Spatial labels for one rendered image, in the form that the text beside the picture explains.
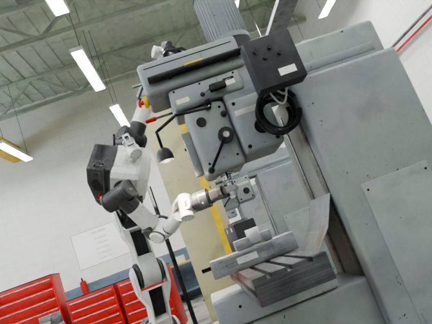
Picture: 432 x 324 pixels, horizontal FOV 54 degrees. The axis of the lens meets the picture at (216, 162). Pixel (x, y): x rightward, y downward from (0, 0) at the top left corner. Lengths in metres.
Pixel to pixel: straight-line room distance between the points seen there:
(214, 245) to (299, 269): 2.39
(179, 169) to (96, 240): 7.69
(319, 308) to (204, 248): 1.94
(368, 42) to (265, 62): 0.63
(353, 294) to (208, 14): 1.40
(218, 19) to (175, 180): 1.89
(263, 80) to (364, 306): 0.98
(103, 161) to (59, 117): 9.85
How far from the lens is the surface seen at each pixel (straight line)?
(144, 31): 10.53
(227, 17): 2.09
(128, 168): 2.16
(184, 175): 3.66
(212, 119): 1.87
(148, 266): 2.39
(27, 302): 6.94
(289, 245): 1.69
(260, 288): 1.24
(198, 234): 3.61
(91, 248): 11.22
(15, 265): 11.81
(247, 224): 2.24
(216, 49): 1.97
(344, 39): 2.12
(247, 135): 1.84
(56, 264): 11.47
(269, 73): 1.68
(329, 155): 1.78
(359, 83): 1.92
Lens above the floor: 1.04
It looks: 10 degrees up
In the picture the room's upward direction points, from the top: 21 degrees counter-clockwise
